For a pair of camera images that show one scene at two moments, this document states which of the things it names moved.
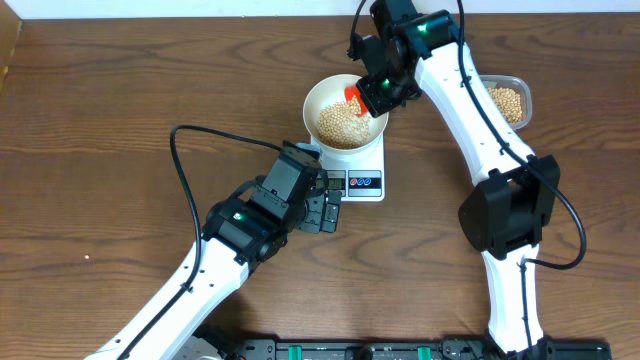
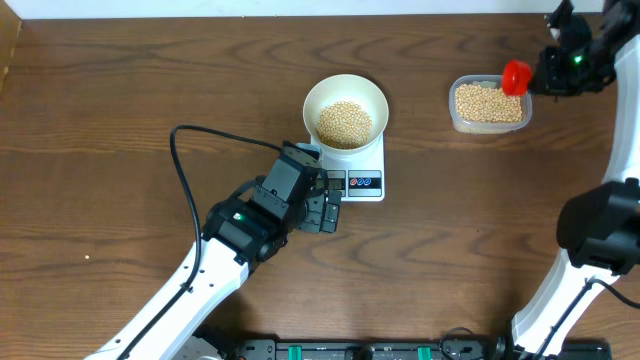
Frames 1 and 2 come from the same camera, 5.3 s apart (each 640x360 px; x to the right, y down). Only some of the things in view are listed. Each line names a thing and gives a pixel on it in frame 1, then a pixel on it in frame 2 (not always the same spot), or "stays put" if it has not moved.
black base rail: x=401 y=349 stays put
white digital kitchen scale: x=359 y=177 stays put
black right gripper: x=377 y=105 → x=548 y=80
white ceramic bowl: x=330 y=90 stays put
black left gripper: x=313 y=221 stays put
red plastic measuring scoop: x=351 y=90 → x=516 y=77
